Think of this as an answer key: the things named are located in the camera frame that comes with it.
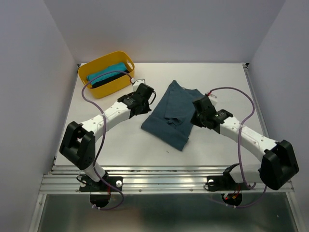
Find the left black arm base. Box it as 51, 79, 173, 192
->
77, 175, 124, 193

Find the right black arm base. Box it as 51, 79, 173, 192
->
204, 175, 249, 192

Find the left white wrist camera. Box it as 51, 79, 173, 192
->
132, 79, 145, 87

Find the dark blue-grey t shirt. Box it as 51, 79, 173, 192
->
141, 80, 203, 151

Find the rolled black t shirt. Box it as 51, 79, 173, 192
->
87, 70, 129, 88

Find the aluminium front rail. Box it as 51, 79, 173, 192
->
40, 165, 294, 194

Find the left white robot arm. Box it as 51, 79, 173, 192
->
59, 81, 156, 190

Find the aluminium rail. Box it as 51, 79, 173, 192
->
40, 165, 294, 194
242, 63, 269, 137

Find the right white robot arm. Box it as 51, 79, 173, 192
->
191, 96, 299, 191

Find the rolled teal t shirt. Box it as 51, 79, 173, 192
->
99, 62, 127, 74

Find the yellow plastic basket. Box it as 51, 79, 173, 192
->
78, 51, 135, 99

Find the aluminium right side rail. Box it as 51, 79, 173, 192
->
242, 63, 269, 137

